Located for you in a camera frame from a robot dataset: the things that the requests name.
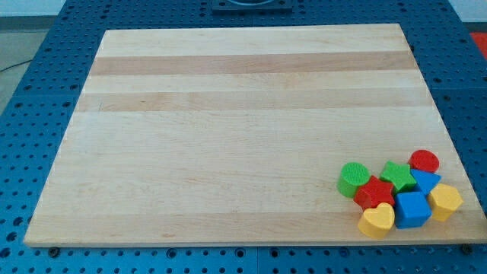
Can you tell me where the green star block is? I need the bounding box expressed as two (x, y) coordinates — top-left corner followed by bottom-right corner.
(379, 161), (417, 195)

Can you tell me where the blue cube block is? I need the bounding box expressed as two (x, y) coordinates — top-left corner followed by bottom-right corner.
(395, 192), (432, 229)

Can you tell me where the yellow pentagon block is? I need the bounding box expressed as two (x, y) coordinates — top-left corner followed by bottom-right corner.
(427, 183), (463, 221)

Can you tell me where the green cylinder block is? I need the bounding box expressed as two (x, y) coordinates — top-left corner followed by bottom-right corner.
(337, 162), (371, 198)

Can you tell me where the red object at edge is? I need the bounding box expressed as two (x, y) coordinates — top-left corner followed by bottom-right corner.
(470, 32), (487, 59)

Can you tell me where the red star block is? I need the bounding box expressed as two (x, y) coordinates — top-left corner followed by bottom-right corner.
(353, 176), (395, 211)

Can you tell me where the blue triangle block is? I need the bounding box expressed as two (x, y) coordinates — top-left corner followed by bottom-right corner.
(410, 169), (442, 196)

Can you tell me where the wooden board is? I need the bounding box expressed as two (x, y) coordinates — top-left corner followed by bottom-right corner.
(24, 24), (486, 247)

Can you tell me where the red cylinder block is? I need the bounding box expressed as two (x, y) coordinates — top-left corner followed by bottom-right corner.
(408, 149), (440, 173)

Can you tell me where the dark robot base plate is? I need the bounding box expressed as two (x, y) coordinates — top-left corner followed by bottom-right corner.
(210, 0), (294, 13)

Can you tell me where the yellow heart block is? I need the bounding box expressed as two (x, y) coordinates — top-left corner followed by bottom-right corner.
(358, 202), (395, 240)

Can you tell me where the black cable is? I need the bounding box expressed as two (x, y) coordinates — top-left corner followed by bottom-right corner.
(0, 59), (33, 73)

